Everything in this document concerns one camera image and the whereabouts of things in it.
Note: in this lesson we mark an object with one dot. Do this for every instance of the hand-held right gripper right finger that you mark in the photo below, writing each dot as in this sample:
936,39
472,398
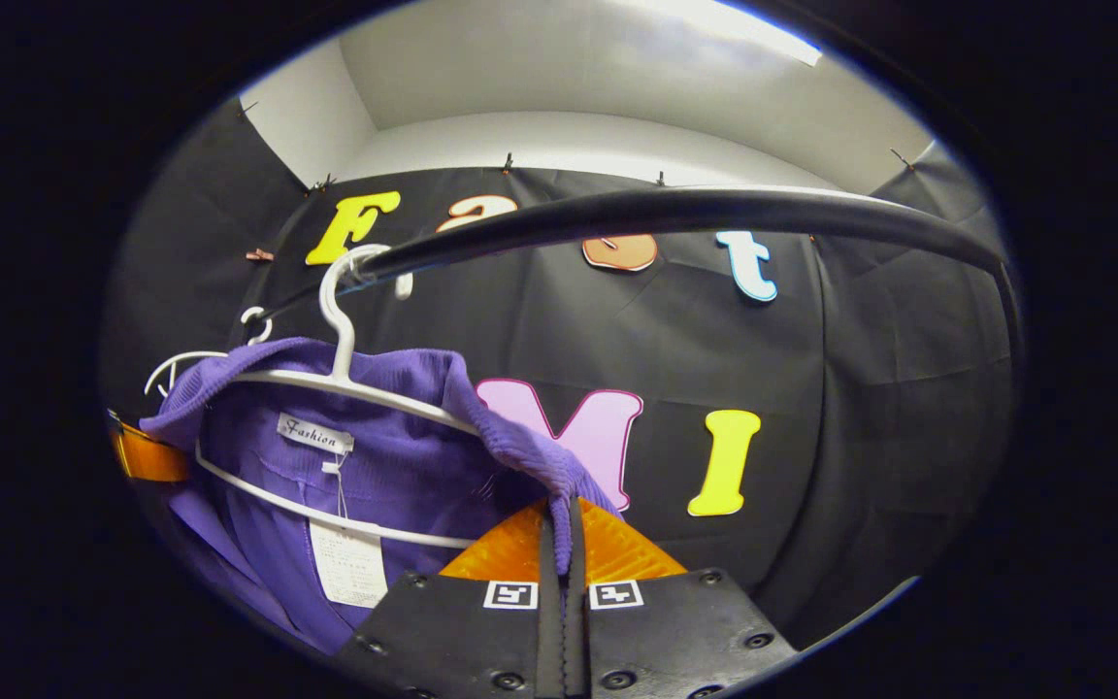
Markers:
576,650

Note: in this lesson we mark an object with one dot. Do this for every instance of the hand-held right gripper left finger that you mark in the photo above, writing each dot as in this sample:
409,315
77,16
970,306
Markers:
547,641

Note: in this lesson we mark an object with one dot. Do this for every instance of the black clothes rack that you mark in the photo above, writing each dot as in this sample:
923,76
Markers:
675,209

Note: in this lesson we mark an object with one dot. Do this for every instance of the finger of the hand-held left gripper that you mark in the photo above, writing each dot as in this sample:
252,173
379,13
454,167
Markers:
151,461

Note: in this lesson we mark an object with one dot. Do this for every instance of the black backdrop cloth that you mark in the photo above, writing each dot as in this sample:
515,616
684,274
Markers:
811,388

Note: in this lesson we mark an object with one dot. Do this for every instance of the purple jacket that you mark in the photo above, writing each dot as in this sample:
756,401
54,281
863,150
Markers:
404,466

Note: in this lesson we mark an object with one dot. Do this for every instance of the copper binder clip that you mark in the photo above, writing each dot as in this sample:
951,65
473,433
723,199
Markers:
259,255

